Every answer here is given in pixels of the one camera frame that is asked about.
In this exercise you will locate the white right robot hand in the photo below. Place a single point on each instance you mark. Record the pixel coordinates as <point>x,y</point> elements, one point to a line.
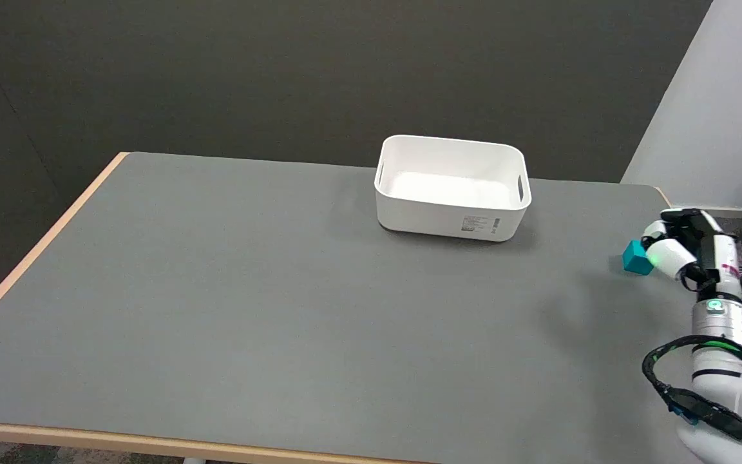
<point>699,248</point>

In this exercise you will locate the blue wooden cube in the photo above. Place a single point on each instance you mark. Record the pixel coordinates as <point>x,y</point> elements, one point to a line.
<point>637,258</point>

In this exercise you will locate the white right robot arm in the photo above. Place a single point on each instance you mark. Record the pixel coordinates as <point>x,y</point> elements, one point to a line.
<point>725,380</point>

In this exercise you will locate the white plastic storage bin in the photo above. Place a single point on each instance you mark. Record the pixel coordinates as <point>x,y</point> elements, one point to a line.
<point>452,188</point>

